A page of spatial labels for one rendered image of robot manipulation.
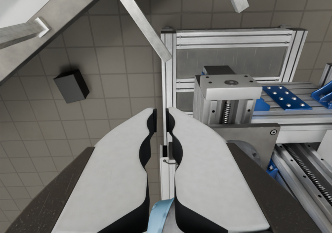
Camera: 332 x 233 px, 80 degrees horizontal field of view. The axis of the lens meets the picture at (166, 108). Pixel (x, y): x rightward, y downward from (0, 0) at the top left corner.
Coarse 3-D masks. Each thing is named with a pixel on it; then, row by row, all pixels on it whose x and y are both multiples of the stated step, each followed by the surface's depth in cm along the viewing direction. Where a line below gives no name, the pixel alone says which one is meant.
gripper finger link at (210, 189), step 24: (168, 120) 12; (192, 120) 11; (192, 144) 9; (216, 144) 9; (192, 168) 8; (216, 168) 8; (192, 192) 7; (216, 192) 7; (240, 192) 7; (192, 216) 6; (216, 216) 6; (240, 216) 6; (264, 216) 6
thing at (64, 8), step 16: (64, 0) 63; (80, 0) 63; (96, 0) 67; (32, 16) 65; (48, 16) 65; (64, 16) 65; (80, 16) 72; (48, 32) 68; (16, 48) 70; (32, 48) 70; (0, 64) 73; (16, 64) 73; (0, 80) 76
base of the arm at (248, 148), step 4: (228, 140) 50; (232, 140) 49; (236, 140) 49; (240, 140) 50; (236, 144) 48; (240, 144) 48; (244, 144) 49; (248, 144) 49; (240, 148) 47; (244, 148) 48; (248, 148) 48; (252, 148) 49; (248, 152) 47; (252, 152) 48; (256, 152) 49; (252, 156) 47; (256, 156) 49; (256, 160) 48; (260, 160) 49; (260, 164) 48
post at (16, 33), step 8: (24, 24) 57; (32, 24) 60; (40, 24) 63; (0, 32) 48; (8, 32) 50; (16, 32) 53; (24, 32) 55; (32, 32) 58; (40, 32) 63; (0, 40) 47; (8, 40) 49; (16, 40) 53; (24, 40) 58; (0, 48) 49
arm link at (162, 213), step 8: (160, 200) 42; (168, 200) 41; (152, 208) 40; (160, 208) 39; (168, 208) 38; (152, 216) 37; (160, 216) 37; (168, 216) 37; (152, 224) 36; (160, 224) 36; (168, 224) 36; (176, 224) 36; (152, 232) 35; (160, 232) 35; (168, 232) 35; (176, 232) 35
